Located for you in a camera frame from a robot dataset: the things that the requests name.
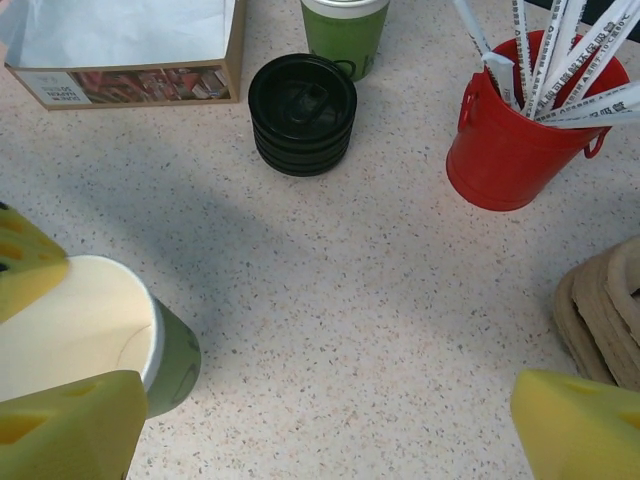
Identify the red metal bucket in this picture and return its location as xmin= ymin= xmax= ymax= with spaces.
xmin=445 ymin=29 xmax=632 ymax=211

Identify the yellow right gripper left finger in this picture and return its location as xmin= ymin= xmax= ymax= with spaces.
xmin=0 ymin=368 xmax=150 ymax=480

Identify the black plastic cup lid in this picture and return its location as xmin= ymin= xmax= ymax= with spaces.
xmin=248 ymin=53 xmax=359 ymax=132

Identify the green paper coffee cup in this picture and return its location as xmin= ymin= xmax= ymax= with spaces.
xmin=0 ymin=254 xmax=203 ymax=420

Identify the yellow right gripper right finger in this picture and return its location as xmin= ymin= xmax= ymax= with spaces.
xmin=509 ymin=368 xmax=640 ymax=480

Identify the stack of green paper cups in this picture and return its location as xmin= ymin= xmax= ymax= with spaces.
xmin=299 ymin=0 xmax=392 ymax=83

